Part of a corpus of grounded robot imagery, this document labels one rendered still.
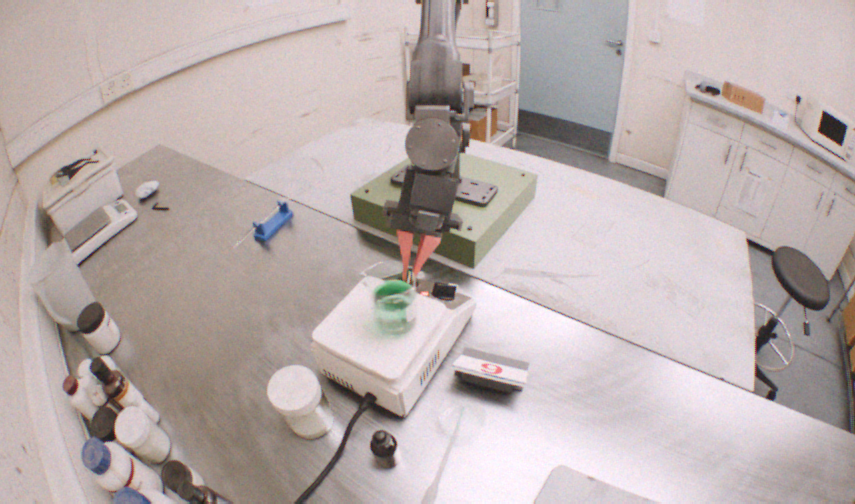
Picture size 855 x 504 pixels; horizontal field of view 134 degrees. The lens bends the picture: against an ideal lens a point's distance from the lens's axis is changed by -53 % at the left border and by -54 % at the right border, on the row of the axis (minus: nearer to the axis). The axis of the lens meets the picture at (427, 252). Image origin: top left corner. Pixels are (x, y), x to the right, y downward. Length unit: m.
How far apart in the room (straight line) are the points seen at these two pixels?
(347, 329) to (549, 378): 0.26
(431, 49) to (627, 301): 0.47
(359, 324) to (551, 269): 0.34
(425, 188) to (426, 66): 0.17
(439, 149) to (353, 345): 0.23
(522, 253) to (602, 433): 0.34
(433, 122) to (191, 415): 0.49
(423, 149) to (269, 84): 1.67
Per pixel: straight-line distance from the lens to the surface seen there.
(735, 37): 3.17
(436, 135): 0.41
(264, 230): 0.77
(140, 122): 1.76
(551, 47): 3.30
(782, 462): 0.64
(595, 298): 0.62
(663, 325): 0.63
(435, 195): 0.40
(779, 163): 2.79
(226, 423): 0.53
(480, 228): 0.62
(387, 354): 0.41
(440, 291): 0.51
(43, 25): 1.73
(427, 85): 0.49
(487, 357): 0.51
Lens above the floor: 1.32
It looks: 39 degrees down
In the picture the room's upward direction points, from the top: 3 degrees counter-clockwise
